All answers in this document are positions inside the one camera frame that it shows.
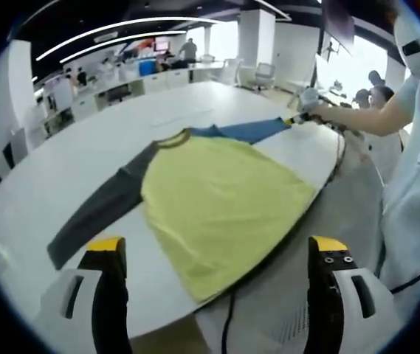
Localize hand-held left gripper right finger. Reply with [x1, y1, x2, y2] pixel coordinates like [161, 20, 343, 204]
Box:
[305, 235, 406, 354]

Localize white mesh office chair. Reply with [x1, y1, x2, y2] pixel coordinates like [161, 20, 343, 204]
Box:
[220, 58, 244, 86]
[255, 62, 278, 91]

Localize white square pillar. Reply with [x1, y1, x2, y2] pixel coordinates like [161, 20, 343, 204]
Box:
[0, 38, 35, 175]

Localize yellow garment blue grey sleeves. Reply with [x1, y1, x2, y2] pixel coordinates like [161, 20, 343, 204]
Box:
[46, 116, 316, 304]

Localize white table strip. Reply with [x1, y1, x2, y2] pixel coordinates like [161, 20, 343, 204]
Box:
[150, 108, 218, 128]

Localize long white counter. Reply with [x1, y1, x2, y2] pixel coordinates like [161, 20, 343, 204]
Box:
[72, 62, 233, 112]

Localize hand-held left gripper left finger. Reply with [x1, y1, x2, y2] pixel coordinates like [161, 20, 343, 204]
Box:
[32, 237, 133, 354]

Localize person's right hand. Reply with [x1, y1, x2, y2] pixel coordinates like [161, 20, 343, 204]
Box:
[307, 104, 343, 128]

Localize black office chair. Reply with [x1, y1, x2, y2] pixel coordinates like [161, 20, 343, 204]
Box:
[106, 86, 130, 103]

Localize white worn device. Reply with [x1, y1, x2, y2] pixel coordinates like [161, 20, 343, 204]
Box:
[392, 10, 420, 84]

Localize white perforated chair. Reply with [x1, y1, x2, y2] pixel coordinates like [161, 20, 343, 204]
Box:
[194, 121, 386, 354]

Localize blue container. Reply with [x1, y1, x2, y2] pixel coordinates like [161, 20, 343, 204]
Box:
[138, 59, 157, 77]

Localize black panel stand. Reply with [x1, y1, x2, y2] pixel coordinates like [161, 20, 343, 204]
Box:
[309, 0, 355, 90]

